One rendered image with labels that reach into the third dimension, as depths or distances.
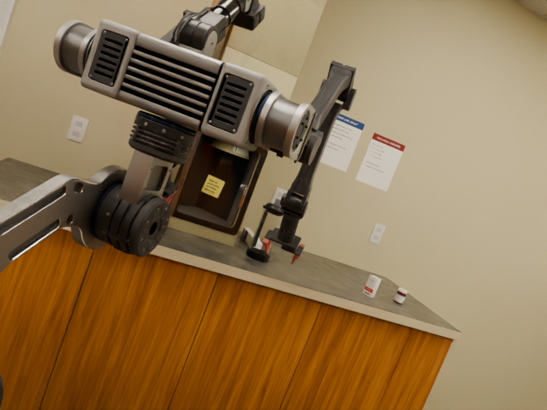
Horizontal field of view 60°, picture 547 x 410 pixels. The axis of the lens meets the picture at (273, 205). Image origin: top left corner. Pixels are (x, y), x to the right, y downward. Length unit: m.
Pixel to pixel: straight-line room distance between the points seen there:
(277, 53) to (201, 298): 1.02
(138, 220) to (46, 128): 1.43
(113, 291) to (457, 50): 2.16
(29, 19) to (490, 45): 2.35
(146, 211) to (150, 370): 1.01
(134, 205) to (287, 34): 1.20
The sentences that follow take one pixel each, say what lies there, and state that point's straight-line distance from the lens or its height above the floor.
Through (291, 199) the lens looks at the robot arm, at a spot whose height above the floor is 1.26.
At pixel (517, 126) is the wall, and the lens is 3.20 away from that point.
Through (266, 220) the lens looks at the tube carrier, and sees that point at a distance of 1.97.
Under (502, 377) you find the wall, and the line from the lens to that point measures 3.74.
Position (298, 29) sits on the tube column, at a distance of 2.07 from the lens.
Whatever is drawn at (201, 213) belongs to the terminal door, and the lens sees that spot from 2.00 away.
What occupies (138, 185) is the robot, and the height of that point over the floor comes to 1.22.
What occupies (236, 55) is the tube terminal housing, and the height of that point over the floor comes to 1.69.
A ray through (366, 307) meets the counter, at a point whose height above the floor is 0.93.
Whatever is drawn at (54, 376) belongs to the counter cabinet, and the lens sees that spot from 1.97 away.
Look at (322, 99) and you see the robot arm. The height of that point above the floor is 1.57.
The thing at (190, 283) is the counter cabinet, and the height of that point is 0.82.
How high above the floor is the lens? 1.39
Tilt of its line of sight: 6 degrees down
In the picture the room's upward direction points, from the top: 21 degrees clockwise
